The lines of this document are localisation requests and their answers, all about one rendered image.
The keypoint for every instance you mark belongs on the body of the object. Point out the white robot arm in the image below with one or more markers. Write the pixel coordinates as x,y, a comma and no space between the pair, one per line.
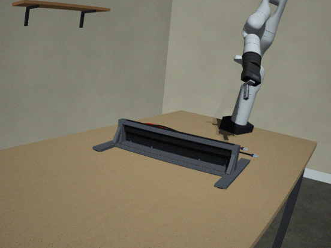
260,28

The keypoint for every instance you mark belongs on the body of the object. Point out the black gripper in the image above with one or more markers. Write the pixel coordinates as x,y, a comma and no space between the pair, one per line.
251,67

